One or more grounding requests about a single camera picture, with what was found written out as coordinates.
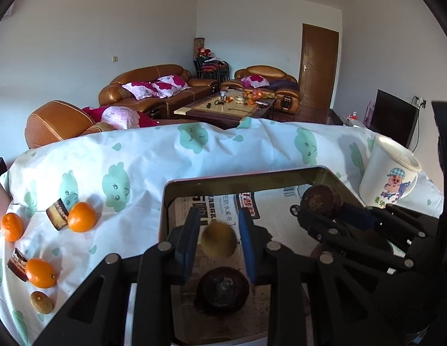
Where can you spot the dark brown round fruit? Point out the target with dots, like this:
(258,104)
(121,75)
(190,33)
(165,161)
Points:
(221,292)
(322,200)

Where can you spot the rectangular metal tin tray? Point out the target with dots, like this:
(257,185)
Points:
(245,180)

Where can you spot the layered cake piece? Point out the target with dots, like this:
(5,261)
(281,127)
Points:
(57,213)
(17,263)

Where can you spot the pink bag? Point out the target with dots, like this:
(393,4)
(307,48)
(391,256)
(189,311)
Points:
(368,113)

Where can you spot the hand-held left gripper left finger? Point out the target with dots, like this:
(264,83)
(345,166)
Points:
(187,245)

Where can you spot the dark wooden tv stand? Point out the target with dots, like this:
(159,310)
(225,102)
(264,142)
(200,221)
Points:
(324,117)

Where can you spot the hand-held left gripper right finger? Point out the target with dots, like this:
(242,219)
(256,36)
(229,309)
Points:
(246,248)

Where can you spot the red cap bottle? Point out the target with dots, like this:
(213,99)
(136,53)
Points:
(353,116)

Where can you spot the small brown leather sofa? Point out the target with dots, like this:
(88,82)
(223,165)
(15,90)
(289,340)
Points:
(266,72)

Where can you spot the orange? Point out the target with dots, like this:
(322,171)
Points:
(82,217)
(40,273)
(11,227)

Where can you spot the round yellow fruit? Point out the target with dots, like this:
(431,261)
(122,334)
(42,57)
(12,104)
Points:
(219,239)

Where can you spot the white cartoon print cup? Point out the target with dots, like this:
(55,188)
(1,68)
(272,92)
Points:
(380,176)

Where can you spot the brown wooden door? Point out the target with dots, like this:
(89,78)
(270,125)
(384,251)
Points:
(319,65)

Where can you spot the speckled tan round fruit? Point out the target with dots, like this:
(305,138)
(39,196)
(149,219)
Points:
(41,302)

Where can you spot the brown leather armchair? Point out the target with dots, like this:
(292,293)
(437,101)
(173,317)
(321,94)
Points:
(54,119)

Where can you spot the long brown leather sofa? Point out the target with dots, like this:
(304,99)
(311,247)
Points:
(137,75)

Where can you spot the white green cloud tablecloth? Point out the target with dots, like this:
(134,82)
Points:
(137,158)

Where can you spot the purple blanket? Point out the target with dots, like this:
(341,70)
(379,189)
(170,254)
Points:
(282,85)

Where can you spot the stacked dark chairs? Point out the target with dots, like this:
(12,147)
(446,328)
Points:
(210,66)

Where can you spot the wall power outlet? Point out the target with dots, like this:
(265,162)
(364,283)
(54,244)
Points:
(420,101)

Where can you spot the floral white magenta pillow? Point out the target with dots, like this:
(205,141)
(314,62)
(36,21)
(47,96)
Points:
(170,84)
(140,90)
(255,79)

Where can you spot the wooden coffee table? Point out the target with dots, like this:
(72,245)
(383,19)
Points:
(216,110)

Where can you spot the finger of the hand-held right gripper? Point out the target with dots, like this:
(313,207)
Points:
(338,234)
(356,214)

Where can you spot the black television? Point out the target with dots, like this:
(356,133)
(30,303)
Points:
(391,115)

